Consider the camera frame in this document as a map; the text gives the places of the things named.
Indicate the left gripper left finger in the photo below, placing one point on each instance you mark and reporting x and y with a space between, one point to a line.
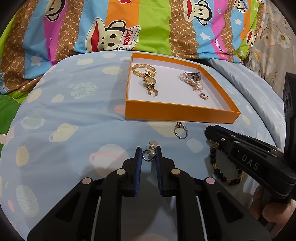
91 210

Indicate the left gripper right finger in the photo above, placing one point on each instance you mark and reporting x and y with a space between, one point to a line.
205 209

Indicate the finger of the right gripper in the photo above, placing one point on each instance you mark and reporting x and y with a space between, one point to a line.
222 136

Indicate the small gold earring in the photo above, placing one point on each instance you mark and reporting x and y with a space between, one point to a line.
203 96

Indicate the gold hoop earring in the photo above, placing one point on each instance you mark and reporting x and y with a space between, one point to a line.
151 91

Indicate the person's right hand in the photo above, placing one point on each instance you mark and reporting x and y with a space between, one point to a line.
277 213

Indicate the orange shallow box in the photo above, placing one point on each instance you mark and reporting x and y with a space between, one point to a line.
176 100

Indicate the silver wristwatch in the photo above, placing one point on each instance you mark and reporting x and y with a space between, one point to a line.
194 76

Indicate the light blue planet blanket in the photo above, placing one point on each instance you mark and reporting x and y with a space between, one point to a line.
73 126

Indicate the gold wristwatch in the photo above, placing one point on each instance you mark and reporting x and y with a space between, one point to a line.
149 81

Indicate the floral grey sheet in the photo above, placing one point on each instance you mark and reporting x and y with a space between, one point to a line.
273 53

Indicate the colourful monkey print quilt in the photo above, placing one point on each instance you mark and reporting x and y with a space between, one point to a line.
42 33

